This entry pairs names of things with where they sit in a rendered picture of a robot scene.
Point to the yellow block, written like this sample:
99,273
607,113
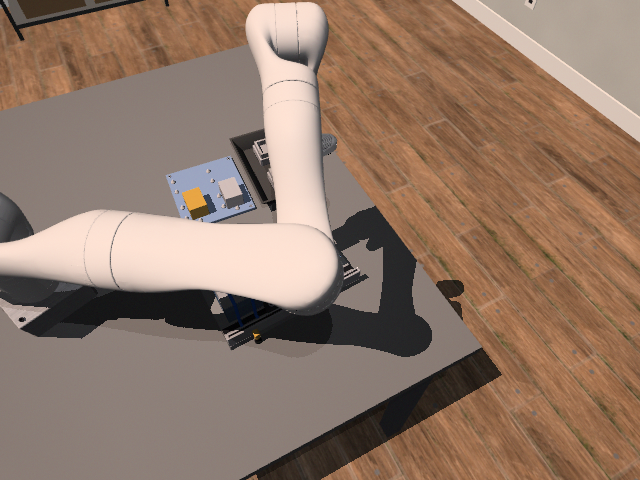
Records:
195,203

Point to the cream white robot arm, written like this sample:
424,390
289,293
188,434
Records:
292,264

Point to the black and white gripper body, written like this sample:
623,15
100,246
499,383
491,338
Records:
329,143

